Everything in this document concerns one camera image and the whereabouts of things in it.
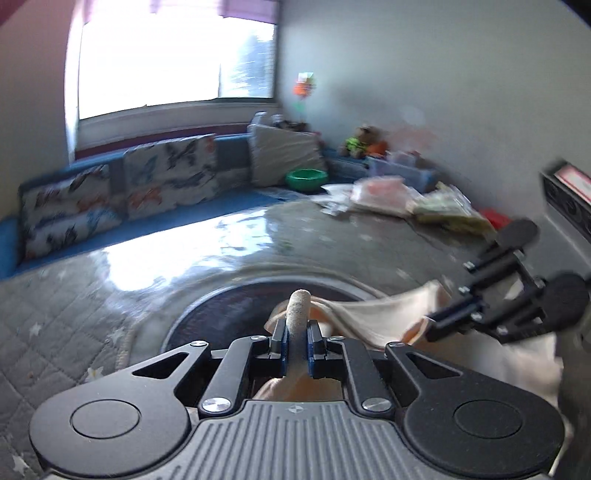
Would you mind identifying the black box with pink label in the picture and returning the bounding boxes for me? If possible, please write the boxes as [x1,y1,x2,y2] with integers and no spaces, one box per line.
[540,162,591,219]

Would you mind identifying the green basin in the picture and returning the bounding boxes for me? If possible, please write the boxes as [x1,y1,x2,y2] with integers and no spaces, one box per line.
[285,168,329,193]

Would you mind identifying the peach garment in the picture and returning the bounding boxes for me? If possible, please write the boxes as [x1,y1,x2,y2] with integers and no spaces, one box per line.
[252,281,565,412]

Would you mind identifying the window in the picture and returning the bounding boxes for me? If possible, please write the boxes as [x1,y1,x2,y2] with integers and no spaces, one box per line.
[76,0,280,121]

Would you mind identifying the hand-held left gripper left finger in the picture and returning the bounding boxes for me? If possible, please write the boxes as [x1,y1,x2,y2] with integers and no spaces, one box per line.
[128,320,290,415]

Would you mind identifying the red container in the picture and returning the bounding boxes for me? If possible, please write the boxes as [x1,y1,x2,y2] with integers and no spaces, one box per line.
[480,209,511,230]

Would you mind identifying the green and yellow packets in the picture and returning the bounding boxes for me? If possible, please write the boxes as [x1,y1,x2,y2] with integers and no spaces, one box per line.
[410,182,496,237]

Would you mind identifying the colourful pinwheel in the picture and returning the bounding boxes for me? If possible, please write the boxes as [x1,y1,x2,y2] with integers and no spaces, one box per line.
[292,71,318,117]

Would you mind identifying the pink packet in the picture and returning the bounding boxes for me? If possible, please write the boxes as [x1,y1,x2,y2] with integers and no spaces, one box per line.
[353,175,419,216]

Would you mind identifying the white plastic bag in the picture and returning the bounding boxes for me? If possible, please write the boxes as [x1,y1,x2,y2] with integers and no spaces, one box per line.
[318,184,366,216]

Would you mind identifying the grey pillow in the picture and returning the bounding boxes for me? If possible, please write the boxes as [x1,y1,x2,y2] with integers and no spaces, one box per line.
[247,124,330,188]

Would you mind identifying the grey star quilted table cover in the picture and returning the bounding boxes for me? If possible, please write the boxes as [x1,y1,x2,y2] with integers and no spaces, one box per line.
[0,196,555,480]

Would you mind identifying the butterfly print cushion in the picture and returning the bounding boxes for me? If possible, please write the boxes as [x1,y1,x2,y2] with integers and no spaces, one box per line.
[122,134,221,220]
[18,164,126,262]

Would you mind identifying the plush toy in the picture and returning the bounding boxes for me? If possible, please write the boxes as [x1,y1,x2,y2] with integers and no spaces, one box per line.
[341,124,387,158]

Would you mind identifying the round black induction cooktop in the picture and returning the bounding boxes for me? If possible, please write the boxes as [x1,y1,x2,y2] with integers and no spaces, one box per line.
[161,281,385,359]

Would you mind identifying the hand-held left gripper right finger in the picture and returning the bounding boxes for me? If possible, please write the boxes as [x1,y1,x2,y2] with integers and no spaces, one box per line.
[305,320,466,420]

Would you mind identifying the blue sofa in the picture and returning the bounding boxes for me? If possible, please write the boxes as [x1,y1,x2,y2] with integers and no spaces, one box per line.
[0,131,331,283]

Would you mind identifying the pale blue storage box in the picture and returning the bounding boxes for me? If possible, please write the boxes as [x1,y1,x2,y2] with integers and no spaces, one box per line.
[367,150,440,193]

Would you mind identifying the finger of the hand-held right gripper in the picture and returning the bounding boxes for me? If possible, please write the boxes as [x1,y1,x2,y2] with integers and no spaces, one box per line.
[425,276,548,346]
[463,219,541,283]

